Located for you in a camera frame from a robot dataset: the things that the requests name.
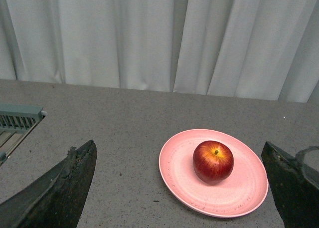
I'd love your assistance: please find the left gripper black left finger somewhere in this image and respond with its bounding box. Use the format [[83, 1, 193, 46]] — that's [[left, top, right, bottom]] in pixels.
[[0, 140, 97, 228]]

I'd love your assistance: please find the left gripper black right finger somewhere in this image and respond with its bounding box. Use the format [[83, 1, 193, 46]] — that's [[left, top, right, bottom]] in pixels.
[[261, 141, 319, 228]]

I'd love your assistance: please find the red apple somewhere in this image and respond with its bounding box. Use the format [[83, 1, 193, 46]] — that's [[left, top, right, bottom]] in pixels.
[[192, 140, 234, 185]]

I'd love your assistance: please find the pink plate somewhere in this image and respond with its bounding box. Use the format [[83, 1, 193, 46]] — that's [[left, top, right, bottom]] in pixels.
[[159, 129, 269, 218]]

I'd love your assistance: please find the grey-green dish rack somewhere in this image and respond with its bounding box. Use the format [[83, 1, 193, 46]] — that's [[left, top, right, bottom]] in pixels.
[[0, 103, 47, 165]]

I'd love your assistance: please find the white curtain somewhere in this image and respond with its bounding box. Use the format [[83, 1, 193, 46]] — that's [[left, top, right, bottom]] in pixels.
[[0, 0, 319, 103]]

